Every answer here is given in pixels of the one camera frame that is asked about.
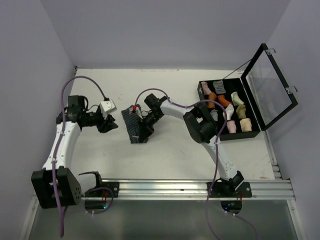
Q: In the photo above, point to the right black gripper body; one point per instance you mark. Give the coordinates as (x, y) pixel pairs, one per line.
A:
(148, 122)

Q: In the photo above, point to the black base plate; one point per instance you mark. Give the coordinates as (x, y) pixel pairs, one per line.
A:
(104, 190)
(222, 189)

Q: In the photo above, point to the glass box lid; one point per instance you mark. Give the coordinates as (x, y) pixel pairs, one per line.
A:
(269, 94)

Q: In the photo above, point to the brown rolled sock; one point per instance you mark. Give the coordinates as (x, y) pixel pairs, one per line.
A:
(211, 97)

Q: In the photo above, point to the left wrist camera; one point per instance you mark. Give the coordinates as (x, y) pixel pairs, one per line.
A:
(107, 107)

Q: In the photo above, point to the aluminium rail frame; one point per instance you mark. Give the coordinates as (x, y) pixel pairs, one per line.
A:
(180, 210)

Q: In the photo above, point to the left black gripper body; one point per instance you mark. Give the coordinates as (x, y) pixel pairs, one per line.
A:
(96, 119)

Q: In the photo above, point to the white rolled sock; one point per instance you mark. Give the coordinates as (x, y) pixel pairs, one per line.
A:
(228, 112)

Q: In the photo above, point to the light pink rolled sock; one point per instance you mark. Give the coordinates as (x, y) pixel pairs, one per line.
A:
(231, 126)

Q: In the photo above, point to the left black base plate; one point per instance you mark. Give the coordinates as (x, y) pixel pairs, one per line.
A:
(104, 190)

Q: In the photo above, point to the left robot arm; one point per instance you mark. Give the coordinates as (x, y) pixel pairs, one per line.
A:
(55, 181)

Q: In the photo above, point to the cream rolled sock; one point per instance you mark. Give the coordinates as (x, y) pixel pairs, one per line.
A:
(246, 125)

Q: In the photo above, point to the olive rolled sock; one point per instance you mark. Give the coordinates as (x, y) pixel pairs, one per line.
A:
(241, 112)

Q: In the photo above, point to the pale green rolled sock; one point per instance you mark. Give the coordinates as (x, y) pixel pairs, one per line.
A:
(236, 99)

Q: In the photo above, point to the orange rolled sock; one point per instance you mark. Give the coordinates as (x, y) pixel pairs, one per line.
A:
(223, 101)

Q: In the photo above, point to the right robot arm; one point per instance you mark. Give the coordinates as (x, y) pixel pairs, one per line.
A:
(202, 129)

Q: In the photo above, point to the grey underwear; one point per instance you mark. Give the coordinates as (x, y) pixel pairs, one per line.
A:
(214, 114)

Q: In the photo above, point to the grey striped rolled sock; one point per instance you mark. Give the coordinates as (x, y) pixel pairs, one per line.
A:
(219, 87)

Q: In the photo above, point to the black storage box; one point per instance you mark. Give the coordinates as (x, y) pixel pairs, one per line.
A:
(231, 85)

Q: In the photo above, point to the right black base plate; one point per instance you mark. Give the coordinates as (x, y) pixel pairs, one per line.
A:
(222, 189)

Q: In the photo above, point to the striped blue cloth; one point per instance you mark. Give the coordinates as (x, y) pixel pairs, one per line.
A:
(132, 126)

